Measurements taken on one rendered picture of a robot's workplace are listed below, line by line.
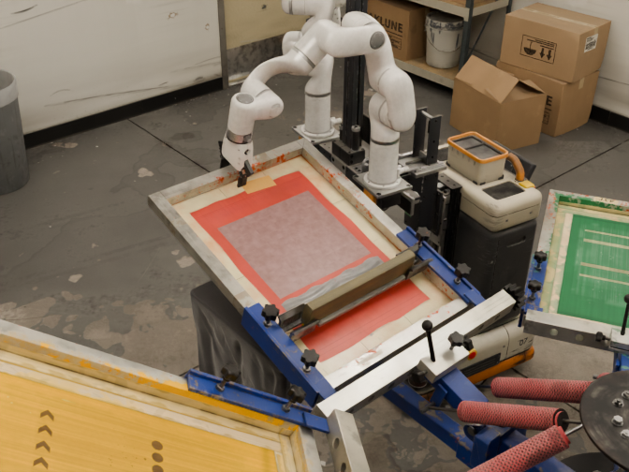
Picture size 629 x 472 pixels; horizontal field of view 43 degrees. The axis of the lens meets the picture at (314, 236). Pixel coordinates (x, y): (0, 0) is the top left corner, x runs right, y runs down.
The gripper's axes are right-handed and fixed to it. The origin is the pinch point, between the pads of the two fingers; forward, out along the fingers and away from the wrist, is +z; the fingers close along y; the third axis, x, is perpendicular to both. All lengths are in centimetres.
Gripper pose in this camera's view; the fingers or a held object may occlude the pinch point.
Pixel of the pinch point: (233, 174)
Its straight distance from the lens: 244.1
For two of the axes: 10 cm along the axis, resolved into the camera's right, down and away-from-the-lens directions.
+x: -7.6, 3.4, -5.5
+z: -1.9, 7.0, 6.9
